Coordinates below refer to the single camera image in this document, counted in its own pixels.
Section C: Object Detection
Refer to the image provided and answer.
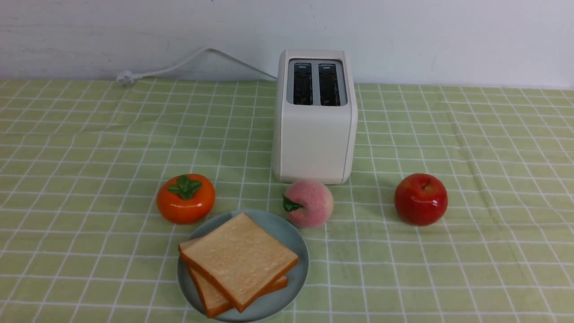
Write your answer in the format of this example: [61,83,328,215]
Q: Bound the pink peach with leaf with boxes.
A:
[283,179,334,228]

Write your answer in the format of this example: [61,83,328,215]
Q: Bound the white two-slot toaster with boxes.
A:
[271,49,358,185]

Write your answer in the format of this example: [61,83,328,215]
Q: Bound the orange persimmon with green leaf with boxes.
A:
[156,174,217,225]

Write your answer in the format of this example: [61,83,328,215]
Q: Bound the red apple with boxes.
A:
[394,173,448,227]

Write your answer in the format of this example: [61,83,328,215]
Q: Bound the light blue round plate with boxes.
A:
[177,209,310,323]

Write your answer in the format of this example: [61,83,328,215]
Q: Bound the green checkered tablecloth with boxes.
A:
[0,79,574,323]

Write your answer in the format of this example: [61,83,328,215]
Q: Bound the white toaster power cord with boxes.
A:
[116,46,278,87]

